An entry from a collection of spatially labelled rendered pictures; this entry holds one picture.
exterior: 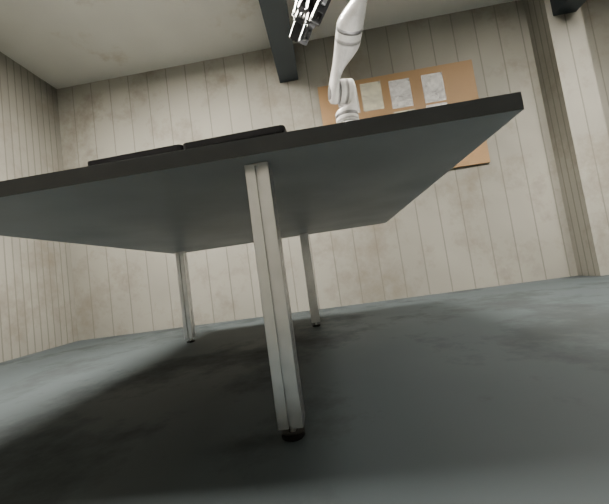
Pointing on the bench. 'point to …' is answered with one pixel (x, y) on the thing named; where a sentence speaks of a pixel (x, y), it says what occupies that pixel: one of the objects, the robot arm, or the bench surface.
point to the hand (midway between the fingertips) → (299, 35)
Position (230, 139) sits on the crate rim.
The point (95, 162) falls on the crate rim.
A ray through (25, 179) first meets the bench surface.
